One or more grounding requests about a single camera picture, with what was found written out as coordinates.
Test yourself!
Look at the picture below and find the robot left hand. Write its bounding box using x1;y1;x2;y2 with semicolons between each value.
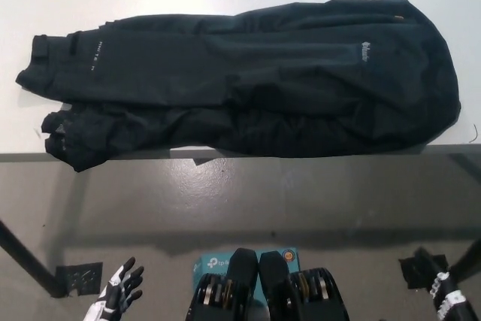
83;256;145;321

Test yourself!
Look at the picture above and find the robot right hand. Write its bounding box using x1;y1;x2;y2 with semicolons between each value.
415;246;466;321

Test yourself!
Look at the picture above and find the black jacket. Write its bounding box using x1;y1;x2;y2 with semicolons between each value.
14;0;462;174

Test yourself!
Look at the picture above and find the robot left torso block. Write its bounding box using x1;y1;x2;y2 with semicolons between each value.
186;247;261;321

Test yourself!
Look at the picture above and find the black floor mounting plate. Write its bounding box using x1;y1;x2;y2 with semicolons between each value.
56;262;103;295
398;256;448;291

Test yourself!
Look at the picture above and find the black table leg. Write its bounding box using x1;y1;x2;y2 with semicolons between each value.
449;236;481;277
0;219;63;298

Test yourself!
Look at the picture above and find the teal tp-link box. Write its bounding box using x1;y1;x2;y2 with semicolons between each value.
193;247;301;299

